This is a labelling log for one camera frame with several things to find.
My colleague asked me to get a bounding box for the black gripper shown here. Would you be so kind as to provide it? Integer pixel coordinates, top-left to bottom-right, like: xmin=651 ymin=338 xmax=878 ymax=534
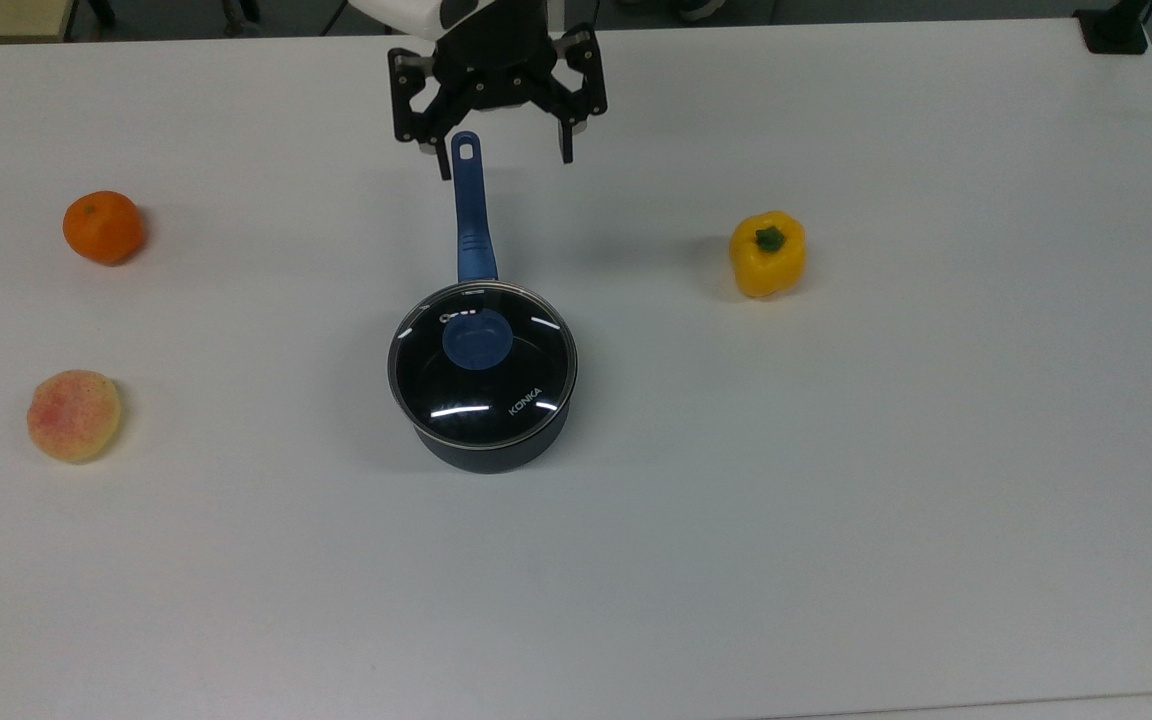
xmin=388 ymin=0 xmax=608 ymax=181

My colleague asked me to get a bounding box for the glass lid with blue knob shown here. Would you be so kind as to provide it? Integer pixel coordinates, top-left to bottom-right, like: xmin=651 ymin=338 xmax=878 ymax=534
xmin=389 ymin=282 xmax=577 ymax=448

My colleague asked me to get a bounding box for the dark blue saucepan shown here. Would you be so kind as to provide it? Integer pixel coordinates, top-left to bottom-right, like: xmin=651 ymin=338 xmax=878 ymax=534
xmin=387 ymin=131 xmax=578 ymax=474

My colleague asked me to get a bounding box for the yellow bell pepper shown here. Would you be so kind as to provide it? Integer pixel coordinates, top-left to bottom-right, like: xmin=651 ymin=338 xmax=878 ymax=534
xmin=729 ymin=210 xmax=807 ymax=299

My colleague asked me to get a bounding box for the orange mandarin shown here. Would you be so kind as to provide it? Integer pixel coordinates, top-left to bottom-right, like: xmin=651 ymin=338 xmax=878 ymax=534
xmin=62 ymin=190 xmax=146 ymax=266

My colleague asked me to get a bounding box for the pink yellow peach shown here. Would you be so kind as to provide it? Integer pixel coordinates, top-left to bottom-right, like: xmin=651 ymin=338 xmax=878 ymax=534
xmin=26 ymin=370 xmax=123 ymax=463

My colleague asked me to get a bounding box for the black camera clamp mount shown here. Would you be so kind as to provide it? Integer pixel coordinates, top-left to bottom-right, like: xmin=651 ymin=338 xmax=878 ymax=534
xmin=1074 ymin=0 xmax=1152 ymax=56

